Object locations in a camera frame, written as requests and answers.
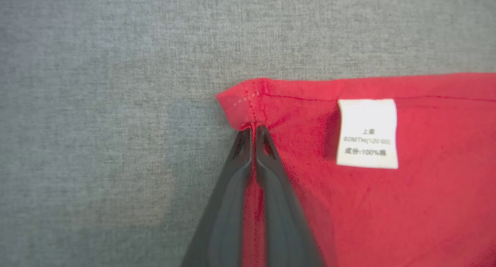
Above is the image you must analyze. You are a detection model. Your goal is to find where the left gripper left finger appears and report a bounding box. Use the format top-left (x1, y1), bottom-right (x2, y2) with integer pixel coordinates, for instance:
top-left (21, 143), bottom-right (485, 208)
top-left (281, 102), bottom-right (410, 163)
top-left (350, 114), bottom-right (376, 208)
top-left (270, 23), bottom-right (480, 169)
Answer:
top-left (180, 127), bottom-right (254, 267)

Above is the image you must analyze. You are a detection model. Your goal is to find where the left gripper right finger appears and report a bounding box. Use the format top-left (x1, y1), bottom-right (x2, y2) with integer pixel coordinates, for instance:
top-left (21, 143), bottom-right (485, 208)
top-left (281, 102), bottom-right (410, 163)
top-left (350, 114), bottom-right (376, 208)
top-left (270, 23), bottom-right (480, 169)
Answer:
top-left (254, 124), bottom-right (326, 267)

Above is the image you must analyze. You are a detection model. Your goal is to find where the red and white sports shirt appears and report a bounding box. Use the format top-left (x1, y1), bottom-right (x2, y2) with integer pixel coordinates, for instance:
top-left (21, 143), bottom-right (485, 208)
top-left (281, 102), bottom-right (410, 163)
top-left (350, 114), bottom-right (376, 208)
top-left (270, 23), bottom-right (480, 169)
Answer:
top-left (215, 72), bottom-right (496, 267)

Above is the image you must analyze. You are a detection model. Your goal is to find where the grey fabric sofa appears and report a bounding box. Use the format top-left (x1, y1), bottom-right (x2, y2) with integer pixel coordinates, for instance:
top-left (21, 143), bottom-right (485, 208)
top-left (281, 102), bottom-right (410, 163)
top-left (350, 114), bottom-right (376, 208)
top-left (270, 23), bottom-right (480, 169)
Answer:
top-left (0, 0), bottom-right (496, 267)

